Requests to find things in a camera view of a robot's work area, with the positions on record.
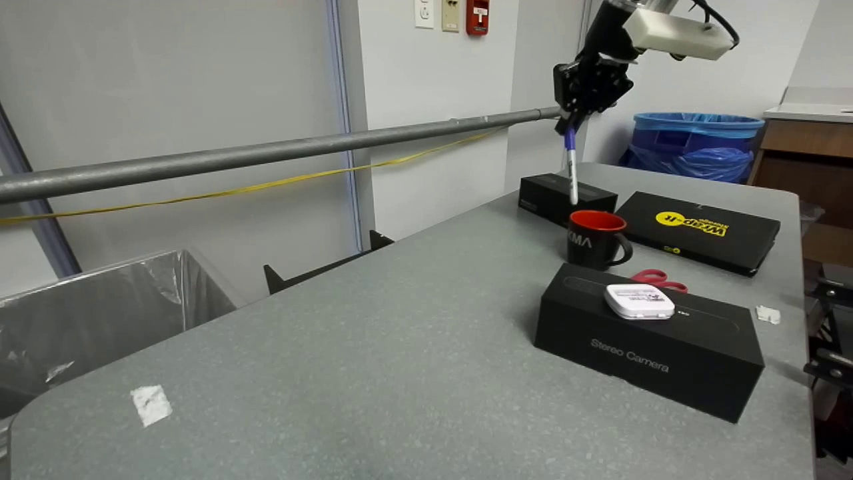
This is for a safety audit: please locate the white tape square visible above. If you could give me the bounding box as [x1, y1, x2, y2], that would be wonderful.
[129, 381, 175, 430]

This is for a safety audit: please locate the red fire alarm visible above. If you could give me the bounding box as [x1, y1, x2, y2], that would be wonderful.
[463, 0, 492, 39]

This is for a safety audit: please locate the beige wall plate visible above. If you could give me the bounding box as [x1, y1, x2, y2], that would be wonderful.
[440, 0, 463, 35]

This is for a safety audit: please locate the red and black mug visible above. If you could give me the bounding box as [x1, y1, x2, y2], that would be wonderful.
[566, 209, 636, 271]

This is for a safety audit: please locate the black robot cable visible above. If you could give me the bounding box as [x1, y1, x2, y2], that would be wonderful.
[687, 0, 744, 50]

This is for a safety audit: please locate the grey metal rail bar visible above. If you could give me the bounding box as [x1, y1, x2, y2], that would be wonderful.
[0, 105, 566, 209]

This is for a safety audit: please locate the white square device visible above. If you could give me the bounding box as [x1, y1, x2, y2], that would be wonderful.
[602, 281, 676, 325]

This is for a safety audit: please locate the large black stereo camera box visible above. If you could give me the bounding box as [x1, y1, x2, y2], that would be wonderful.
[532, 261, 768, 426]

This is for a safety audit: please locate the red scissors handle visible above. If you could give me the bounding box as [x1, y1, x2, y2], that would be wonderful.
[628, 266, 691, 295]

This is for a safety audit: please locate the black Wrap-It box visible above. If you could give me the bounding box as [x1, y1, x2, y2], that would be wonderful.
[614, 189, 783, 281]

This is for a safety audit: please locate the blue pen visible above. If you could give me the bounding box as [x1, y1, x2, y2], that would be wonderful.
[563, 126, 582, 209]

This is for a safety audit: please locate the small black box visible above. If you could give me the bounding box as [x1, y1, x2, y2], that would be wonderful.
[516, 170, 620, 227]

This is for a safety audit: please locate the wooden cabinet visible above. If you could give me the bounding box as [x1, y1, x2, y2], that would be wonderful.
[748, 106, 853, 270]

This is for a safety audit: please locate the blue lined trash bin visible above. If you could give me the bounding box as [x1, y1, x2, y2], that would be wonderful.
[619, 110, 768, 187]

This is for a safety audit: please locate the yellow cable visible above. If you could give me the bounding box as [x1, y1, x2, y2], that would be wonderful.
[0, 131, 500, 230]

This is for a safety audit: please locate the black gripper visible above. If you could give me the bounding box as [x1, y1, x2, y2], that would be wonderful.
[552, 0, 644, 139]

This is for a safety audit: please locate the black bracket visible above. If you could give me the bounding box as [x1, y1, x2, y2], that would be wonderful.
[262, 230, 397, 295]

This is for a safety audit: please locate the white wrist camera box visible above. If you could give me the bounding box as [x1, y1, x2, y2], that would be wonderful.
[623, 9, 735, 63]

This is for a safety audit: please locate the grey bin with clear liner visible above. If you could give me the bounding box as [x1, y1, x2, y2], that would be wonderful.
[0, 247, 241, 422]

